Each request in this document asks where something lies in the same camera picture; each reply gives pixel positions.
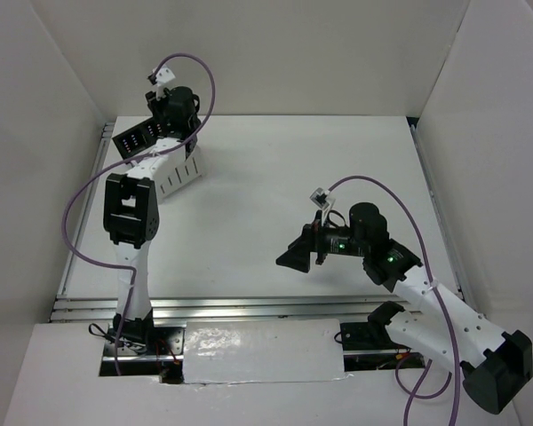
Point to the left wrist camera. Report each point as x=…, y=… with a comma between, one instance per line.
x=161, y=79

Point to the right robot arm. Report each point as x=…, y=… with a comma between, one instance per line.
x=491, y=364

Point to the aluminium table rail front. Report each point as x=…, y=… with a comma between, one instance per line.
x=167, y=310

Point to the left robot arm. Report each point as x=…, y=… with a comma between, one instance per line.
x=131, y=214

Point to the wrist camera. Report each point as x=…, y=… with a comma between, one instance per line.
x=161, y=79
x=324, y=201

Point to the white foam board front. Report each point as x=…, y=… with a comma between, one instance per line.
x=264, y=351

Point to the aluminium rail right side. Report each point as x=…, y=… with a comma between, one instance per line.
x=413, y=126

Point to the aluminium rail left side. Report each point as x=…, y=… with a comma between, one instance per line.
x=81, y=208

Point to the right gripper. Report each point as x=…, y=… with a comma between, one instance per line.
x=318, y=244

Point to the white slotted container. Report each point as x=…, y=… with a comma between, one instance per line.
x=176, y=170

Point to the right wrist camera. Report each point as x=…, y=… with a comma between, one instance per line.
x=324, y=201

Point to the black slotted container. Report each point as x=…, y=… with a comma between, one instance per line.
x=138, y=138

